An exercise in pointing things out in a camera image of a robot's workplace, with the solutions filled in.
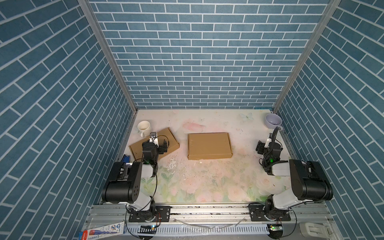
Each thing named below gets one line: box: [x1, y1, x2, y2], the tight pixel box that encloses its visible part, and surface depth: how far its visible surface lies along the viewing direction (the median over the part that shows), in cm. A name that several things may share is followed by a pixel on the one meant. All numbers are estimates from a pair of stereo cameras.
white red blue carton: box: [79, 221, 126, 240], surface depth 69 cm
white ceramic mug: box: [137, 120, 152, 138], surface depth 101 cm
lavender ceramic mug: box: [265, 113, 283, 132], surface depth 110 cm
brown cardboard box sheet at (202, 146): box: [187, 132, 233, 160], surface depth 96 cm
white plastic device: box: [299, 222, 333, 239], surface depth 68 cm
